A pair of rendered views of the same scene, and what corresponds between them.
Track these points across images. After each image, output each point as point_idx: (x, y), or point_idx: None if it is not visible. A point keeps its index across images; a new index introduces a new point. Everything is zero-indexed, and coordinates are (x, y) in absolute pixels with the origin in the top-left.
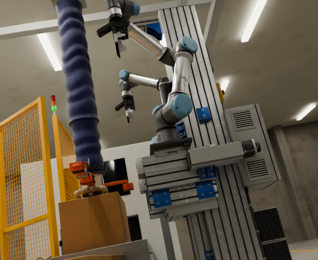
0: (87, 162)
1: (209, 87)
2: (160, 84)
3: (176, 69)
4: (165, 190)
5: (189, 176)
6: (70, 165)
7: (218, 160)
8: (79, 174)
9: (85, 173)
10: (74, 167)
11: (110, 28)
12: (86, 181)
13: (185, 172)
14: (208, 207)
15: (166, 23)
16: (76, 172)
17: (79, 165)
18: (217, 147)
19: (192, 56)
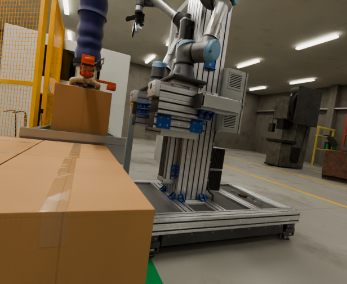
0: (100, 60)
1: (222, 43)
2: (185, 18)
3: (216, 13)
4: (169, 116)
5: (191, 112)
6: (83, 56)
7: (220, 110)
8: (86, 67)
9: (92, 68)
10: (86, 60)
11: None
12: (86, 73)
13: (190, 107)
14: (189, 137)
15: None
16: (86, 64)
17: (92, 60)
18: (226, 100)
19: (231, 8)
